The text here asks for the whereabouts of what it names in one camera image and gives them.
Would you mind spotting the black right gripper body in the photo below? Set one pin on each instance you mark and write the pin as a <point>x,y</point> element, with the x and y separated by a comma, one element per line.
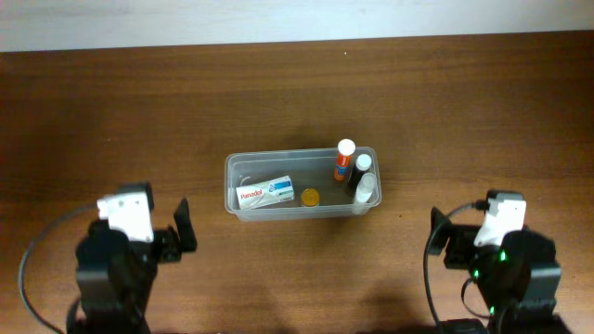
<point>458,246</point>

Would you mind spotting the clear bottle white cap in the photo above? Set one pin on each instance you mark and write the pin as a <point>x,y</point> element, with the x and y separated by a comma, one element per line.
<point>365,188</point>

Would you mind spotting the clear plastic container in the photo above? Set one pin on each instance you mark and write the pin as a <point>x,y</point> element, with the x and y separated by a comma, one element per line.
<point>307,168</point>

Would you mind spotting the white Panadol medicine box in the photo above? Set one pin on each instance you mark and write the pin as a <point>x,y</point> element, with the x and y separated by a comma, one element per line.
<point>265,193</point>

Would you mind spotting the black bottle white cap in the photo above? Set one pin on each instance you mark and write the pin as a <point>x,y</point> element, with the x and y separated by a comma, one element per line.
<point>362,164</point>

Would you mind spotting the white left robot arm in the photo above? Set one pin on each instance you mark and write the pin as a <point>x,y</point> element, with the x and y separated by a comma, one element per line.
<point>115,275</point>

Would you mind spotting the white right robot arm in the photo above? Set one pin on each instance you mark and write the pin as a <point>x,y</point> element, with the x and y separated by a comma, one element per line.
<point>517,280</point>

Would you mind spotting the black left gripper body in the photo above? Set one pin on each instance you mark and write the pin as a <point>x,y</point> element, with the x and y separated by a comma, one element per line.
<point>168,242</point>

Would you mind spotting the orange tube white cap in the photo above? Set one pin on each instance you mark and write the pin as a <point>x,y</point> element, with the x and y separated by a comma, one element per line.
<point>346,148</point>

